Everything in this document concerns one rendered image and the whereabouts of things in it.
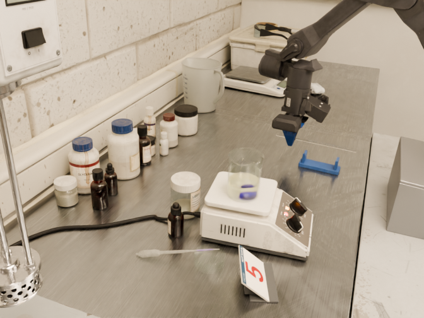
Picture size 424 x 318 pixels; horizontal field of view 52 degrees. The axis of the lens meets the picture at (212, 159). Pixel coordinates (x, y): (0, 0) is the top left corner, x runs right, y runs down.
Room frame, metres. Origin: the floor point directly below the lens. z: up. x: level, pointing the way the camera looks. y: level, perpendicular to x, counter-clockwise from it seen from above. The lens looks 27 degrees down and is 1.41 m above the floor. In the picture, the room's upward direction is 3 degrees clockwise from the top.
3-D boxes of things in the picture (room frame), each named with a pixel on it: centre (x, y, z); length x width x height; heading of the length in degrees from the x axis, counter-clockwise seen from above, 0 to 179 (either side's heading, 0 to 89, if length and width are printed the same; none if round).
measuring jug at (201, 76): (1.35, 0.04, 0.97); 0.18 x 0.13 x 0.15; 42
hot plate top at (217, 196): (0.70, -0.06, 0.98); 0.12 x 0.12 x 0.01; 76
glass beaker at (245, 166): (0.68, -0.06, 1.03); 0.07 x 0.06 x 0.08; 161
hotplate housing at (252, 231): (0.69, -0.08, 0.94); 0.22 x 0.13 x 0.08; 76
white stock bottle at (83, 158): (0.82, 0.27, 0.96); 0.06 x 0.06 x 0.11
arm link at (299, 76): (1.00, -0.20, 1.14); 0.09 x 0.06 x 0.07; 48
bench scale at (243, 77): (1.62, -0.16, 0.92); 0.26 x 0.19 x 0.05; 65
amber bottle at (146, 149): (0.95, 0.17, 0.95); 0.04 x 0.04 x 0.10
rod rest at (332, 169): (0.97, -0.27, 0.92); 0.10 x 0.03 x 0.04; 67
